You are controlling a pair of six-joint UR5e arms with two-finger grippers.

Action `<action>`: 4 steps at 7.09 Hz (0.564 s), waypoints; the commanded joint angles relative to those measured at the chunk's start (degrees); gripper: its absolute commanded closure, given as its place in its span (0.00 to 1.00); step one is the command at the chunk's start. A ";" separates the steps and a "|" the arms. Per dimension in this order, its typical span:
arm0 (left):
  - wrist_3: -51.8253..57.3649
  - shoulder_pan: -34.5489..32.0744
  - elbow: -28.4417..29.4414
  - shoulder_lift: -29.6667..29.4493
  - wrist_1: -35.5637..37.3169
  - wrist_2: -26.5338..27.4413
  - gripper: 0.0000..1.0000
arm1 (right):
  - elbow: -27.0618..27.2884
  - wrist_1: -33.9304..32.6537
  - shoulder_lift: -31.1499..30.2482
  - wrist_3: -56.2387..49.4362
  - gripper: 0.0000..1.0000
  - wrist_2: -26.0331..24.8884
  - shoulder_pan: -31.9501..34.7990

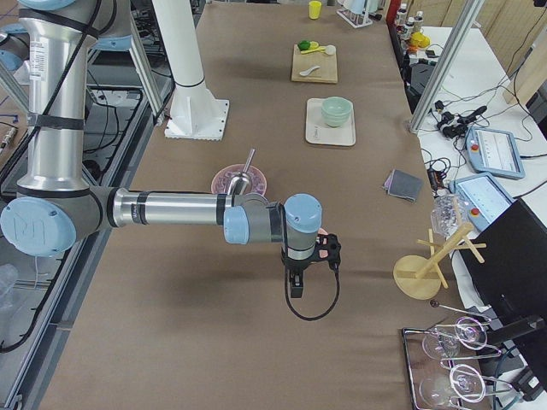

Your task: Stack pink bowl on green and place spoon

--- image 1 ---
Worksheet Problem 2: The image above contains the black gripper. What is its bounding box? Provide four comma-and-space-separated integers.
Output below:
281, 234, 341, 298

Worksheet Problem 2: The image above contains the white ceramic spoon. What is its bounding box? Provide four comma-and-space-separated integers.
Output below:
299, 65, 321, 77

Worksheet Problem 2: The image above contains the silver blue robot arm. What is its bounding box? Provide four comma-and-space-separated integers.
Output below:
1, 1, 341, 298

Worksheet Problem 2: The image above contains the large pink ice bowl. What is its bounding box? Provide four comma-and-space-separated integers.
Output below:
210, 164, 267, 196

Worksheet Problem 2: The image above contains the green bowl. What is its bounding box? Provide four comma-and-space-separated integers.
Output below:
321, 97, 352, 127

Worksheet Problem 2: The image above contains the metal ice scoop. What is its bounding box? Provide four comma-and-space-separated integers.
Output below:
227, 148, 256, 195

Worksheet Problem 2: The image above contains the wooden mug tree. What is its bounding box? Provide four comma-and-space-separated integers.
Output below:
393, 220, 486, 300

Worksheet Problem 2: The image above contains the grey folded cloth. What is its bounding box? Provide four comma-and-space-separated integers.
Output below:
383, 169, 423, 202

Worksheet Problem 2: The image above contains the cream rabbit tray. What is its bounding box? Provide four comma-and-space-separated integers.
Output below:
305, 98, 356, 147

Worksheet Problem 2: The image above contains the upper wine glass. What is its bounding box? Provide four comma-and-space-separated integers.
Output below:
422, 316, 487, 360

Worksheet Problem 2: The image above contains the clear glass mug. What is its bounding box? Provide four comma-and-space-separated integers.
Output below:
431, 194, 468, 237

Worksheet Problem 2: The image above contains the lower wine glass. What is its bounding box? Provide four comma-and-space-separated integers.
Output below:
419, 364, 485, 408

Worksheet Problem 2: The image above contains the blue teach pendant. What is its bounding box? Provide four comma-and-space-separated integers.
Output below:
450, 173, 515, 231
466, 126, 526, 179

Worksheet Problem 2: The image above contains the black monitor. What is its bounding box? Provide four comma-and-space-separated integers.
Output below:
461, 199, 546, 325

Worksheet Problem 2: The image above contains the bamboo cutting board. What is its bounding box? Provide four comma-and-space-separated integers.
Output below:
291, 44, 338, 84

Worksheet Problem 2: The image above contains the yellow plastic knife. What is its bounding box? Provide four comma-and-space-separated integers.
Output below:
300, 46, 326, 55

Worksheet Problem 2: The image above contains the white steamed bun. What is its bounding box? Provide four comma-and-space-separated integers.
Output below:
324, 44, 336, 56

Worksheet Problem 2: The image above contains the green lime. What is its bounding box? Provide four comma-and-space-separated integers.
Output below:
297, 40, 310, 50

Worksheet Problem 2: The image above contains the white dish rack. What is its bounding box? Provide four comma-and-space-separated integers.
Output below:
337, 0, 379, 28

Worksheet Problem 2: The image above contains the yellow cup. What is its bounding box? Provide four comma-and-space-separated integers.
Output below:
309, 0, 322, 20

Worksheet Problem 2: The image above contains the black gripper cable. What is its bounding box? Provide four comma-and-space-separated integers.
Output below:
283, 255, 341, 321

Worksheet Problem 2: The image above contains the wire wine glass rack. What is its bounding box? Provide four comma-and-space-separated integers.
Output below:
401, 308, 514, 409

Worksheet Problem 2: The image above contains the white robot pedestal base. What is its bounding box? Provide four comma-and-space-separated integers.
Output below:
153, 0, 229, 141

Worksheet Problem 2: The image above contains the aluminium frame post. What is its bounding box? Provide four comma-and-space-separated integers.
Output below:
409, 0, 485, 134

